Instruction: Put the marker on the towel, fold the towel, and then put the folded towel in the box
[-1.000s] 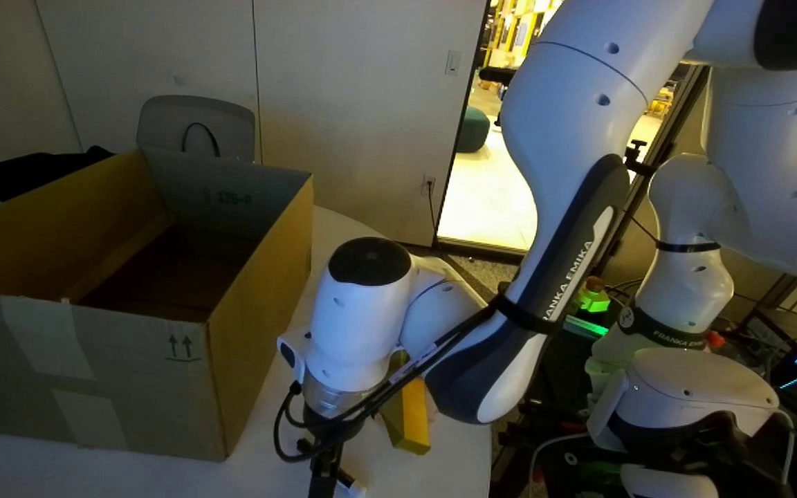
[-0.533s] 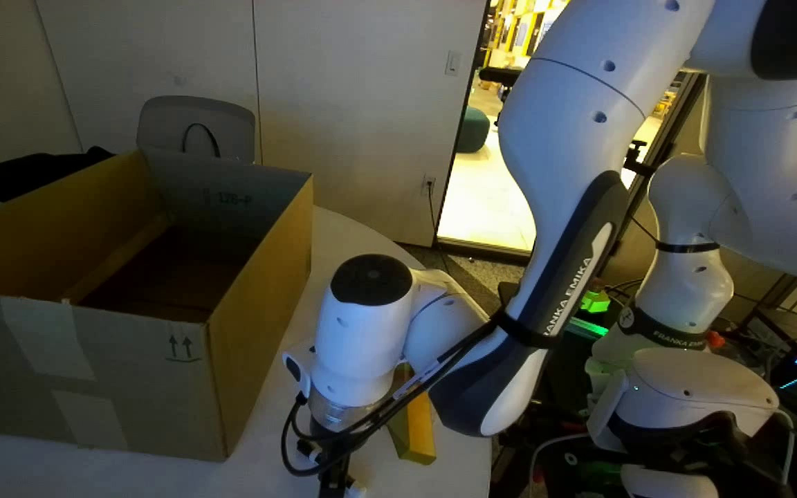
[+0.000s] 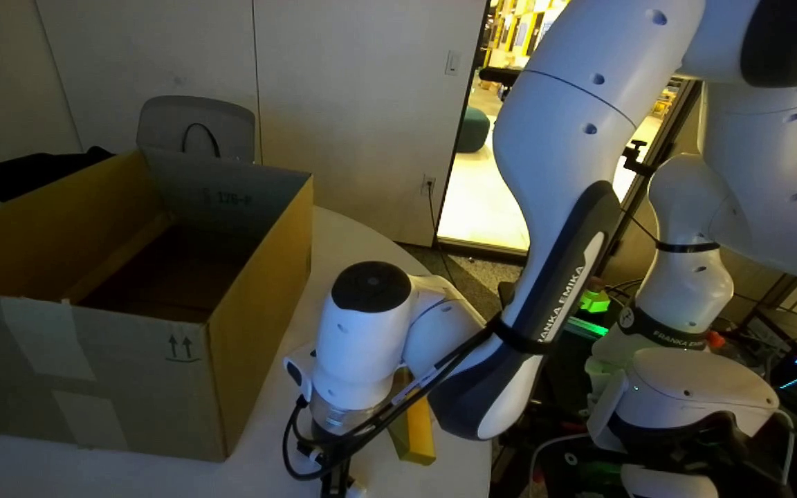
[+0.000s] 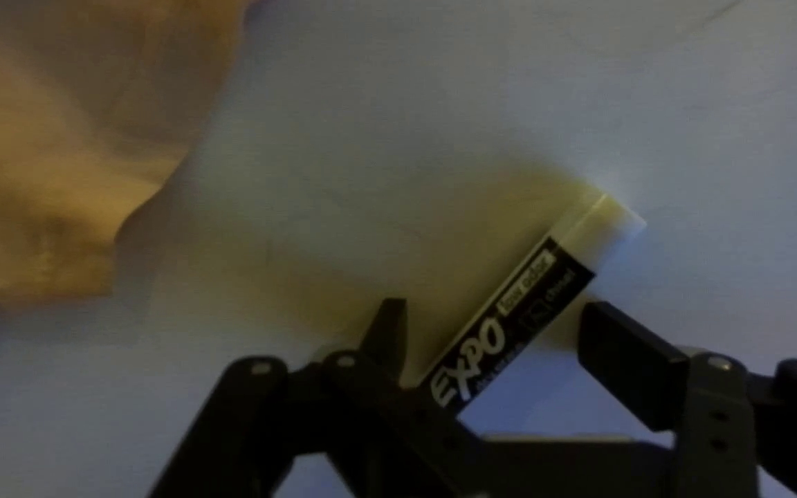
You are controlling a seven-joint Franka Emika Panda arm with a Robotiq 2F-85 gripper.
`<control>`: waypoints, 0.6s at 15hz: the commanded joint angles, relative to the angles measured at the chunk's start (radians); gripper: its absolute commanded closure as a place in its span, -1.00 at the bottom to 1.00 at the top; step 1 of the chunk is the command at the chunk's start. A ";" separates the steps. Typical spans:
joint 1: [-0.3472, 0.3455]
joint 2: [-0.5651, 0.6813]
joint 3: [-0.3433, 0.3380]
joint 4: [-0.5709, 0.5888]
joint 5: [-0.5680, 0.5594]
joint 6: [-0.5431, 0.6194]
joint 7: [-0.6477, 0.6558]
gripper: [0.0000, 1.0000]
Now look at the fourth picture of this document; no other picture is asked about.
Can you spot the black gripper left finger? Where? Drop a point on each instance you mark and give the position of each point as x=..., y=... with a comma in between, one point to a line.
x=324, y=416

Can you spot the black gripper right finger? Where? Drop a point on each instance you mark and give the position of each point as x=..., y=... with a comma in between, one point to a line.
x=692, y=406

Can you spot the black Expo marker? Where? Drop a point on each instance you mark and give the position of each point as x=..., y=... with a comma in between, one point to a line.
x=518, y=306

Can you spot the pale pink towel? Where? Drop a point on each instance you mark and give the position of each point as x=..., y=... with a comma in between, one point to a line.
x=57, y=156

